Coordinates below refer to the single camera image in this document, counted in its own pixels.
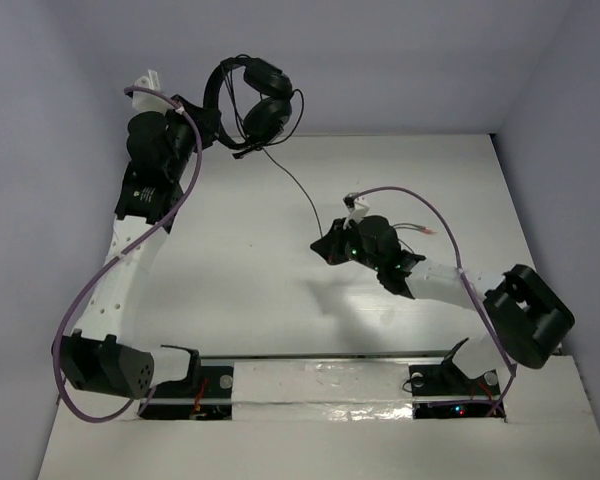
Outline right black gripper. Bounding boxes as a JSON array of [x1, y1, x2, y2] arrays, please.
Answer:
[[311, 217, 383, 272]]

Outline black headphones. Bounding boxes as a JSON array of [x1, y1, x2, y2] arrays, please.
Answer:
[[203, 54, 295, 159]]

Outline thin black headphone cable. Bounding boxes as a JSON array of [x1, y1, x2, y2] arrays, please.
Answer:
[[219, 55, 439, 239]]

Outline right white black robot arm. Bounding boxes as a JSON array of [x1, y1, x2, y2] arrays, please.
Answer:
[[310, 215, 575, 393]]

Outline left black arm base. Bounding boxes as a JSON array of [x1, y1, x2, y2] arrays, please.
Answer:
[[139, 365, 234, 421]]

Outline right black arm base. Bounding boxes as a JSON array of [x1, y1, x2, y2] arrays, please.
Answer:
[[401, 364, 506, 420]]

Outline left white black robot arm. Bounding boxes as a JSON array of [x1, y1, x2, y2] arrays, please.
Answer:
[[52, 95, 214, 399]]

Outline silver tape covered panel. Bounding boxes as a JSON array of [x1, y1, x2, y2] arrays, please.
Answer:
[[231, 360, 413, 422]]

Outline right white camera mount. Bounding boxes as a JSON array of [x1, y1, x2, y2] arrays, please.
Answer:
[[343, 192, 370, 229]]

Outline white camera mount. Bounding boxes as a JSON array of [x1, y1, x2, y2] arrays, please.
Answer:
[[124, 69, 175, 114], [343, 192, 370, 229]]

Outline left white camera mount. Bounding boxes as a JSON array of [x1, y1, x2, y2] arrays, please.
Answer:
[[124, 69, 175, 114]]

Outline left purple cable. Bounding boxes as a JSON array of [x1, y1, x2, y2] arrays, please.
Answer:
[[52, 85, 204, 425]]

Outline purple cable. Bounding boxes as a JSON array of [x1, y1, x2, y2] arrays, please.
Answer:
[[354, 185, 519, 419], [52, 85, 204, 425]]

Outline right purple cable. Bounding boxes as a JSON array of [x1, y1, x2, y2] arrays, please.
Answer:
[[354, 185, 519, 419]]

